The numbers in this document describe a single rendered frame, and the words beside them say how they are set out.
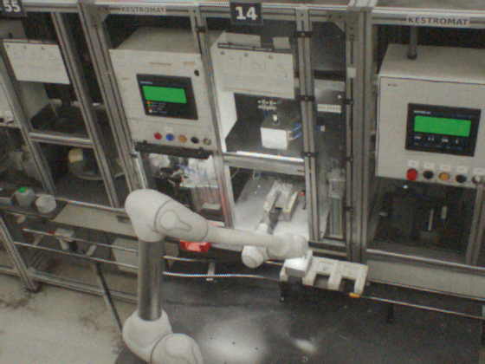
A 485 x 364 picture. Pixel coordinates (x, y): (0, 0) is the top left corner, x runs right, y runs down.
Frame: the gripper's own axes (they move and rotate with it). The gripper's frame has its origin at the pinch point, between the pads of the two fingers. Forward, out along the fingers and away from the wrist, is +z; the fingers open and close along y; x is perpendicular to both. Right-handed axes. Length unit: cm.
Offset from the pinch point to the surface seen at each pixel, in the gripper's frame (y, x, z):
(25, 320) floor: -100, 165, -35
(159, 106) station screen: 59, 42, -17
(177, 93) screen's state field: 66, 33, -17
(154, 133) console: 43, 49, -15
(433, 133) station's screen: 59, -69, -17
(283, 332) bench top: -32, -16, -50
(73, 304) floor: -100, 141, -16
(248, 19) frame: 98, 0, -14
